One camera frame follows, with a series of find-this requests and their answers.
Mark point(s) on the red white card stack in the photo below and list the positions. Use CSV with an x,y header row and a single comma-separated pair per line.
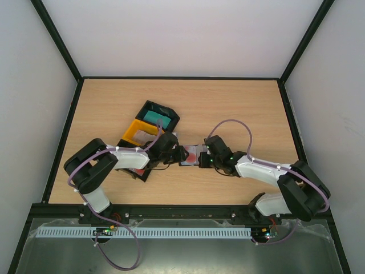
x,y
138,172

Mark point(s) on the yellow bin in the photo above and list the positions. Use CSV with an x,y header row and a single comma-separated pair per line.
x,y
126,140

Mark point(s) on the teal card stack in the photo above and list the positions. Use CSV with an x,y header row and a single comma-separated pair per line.
x,y
153,117

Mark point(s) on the black bin with red cards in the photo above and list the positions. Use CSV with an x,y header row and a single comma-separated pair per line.
x,y
134,175

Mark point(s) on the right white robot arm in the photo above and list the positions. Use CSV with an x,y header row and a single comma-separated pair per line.
x,y
301,192

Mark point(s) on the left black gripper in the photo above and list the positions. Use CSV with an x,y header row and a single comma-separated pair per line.
x,y
179,156

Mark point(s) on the black aluminium frame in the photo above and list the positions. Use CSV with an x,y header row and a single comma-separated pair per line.
x,y
54,33

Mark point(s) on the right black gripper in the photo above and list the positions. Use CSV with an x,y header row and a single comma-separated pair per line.
x,y
205,158

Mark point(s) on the black front rail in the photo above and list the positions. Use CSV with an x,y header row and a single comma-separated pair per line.
x,y
234,214

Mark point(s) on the black bin with teal cards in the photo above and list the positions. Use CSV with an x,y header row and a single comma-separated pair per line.
x,y
166,111

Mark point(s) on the black leather card holder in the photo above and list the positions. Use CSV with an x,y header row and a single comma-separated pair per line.
x,y
199,148

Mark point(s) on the white slotted cable duct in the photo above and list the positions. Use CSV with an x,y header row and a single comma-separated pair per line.
x,y
145,233

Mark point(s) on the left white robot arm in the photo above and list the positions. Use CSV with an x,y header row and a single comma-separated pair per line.
x,y
89,167

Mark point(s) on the white pink card stack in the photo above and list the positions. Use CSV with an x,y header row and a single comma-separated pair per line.
x,y
142,137

